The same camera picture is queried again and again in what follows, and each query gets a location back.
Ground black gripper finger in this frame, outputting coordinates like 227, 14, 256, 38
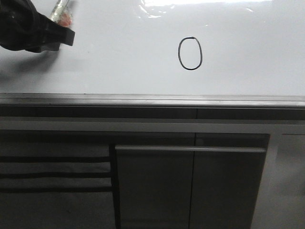
0, 0, 75, 53

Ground grey louvered panel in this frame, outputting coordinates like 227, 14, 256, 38
0, 142, 120, 229

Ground grey cabinet with handle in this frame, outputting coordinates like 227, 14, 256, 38
115, 133, 269, 229

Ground black taped whiteboard marker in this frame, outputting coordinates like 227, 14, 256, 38
49, 0, 72, 28

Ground white whiteboard with metal frame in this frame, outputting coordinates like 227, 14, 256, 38
0, 0, 305, 108

